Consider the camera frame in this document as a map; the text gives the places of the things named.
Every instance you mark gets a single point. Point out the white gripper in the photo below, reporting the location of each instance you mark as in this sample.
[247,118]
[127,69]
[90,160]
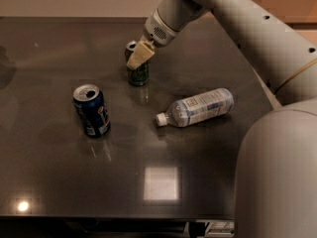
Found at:
[158,31]

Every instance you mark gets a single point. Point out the green soda can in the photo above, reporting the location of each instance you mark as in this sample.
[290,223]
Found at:
[139,76]

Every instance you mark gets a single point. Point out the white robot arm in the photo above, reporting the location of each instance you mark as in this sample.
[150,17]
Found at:
[276,170]

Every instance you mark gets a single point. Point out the blue soda can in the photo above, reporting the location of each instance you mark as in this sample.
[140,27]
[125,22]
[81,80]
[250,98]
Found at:
[89,103]

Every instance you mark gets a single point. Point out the clear plastic water bottle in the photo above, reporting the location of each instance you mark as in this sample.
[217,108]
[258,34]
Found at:
[194,109]

